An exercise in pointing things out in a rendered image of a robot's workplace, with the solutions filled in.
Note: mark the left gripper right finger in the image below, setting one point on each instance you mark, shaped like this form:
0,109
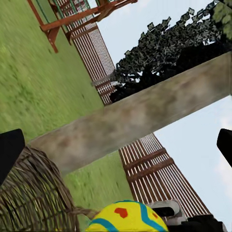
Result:
224,143

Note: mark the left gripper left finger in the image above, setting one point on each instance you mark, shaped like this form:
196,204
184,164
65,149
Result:
12,144

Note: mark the wicker basket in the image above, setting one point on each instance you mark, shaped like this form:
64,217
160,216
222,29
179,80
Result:
46,184

